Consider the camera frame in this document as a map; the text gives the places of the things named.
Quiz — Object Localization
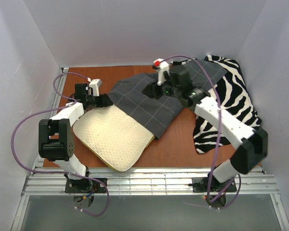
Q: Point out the grey checked pillowcase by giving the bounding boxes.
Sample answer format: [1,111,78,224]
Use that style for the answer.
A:
[108,60,227,138]

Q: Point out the cream yellow-edged pillow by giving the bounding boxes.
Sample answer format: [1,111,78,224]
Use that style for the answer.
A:
[73,105,155,172]

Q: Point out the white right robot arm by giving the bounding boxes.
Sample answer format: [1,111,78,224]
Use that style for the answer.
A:
[142,61,268,192]

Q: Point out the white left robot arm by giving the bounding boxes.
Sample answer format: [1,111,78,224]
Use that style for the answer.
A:
[39,79,113,193]

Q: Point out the zebra print blanket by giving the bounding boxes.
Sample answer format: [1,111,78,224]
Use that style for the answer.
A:
[193,54,263,154]

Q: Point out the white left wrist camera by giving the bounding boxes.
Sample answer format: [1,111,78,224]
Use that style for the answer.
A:
[87,78,102,96]

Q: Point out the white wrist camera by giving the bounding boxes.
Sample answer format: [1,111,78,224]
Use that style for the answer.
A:
[87,78,102,96]
[152,59,170,86]

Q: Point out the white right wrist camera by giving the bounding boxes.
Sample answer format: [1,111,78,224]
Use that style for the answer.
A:
[152,59,170,86]

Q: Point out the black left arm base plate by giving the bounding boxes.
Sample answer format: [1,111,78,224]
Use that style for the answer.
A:
[65,179,106,193]

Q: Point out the aluminium rail frame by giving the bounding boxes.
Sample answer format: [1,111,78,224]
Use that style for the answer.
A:
[11,67,289,231]

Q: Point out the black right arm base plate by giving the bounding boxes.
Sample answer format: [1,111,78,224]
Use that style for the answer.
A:
[188,177,237,193]

